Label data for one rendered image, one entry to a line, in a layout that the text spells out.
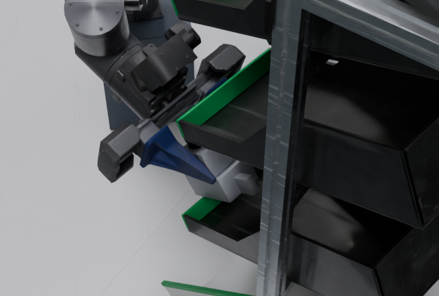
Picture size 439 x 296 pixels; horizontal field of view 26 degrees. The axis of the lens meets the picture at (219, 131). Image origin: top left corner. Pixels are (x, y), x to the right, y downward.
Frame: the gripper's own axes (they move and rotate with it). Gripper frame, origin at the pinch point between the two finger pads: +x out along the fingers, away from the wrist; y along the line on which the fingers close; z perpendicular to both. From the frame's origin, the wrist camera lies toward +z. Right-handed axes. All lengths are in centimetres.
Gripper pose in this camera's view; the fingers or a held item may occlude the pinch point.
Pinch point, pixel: (206, 144)
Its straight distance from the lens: 97.0
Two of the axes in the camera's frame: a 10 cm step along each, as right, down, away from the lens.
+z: 1.8, -4.4, -8.8
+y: 6.8, -5.8, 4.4
